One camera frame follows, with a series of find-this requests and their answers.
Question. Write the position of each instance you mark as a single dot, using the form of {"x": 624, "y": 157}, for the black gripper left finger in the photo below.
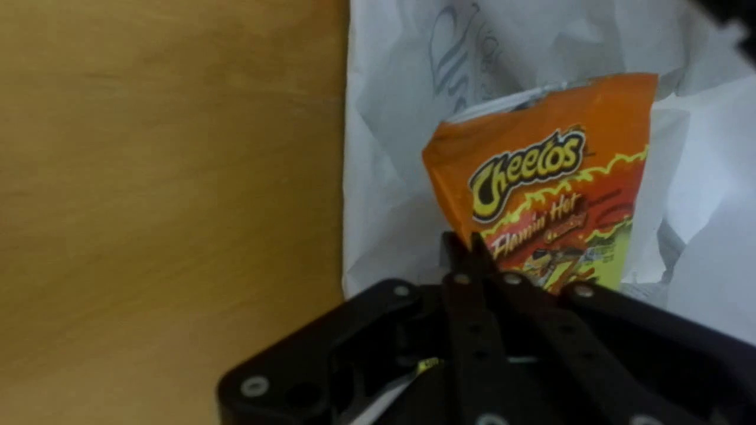
{"x": 431, "y": 354}

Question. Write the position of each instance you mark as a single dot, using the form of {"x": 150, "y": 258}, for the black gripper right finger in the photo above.
{"x": 617, "y": 359}

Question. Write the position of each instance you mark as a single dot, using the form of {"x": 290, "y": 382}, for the orange Cheetos packet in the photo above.
{"x": 549, "y": 181}

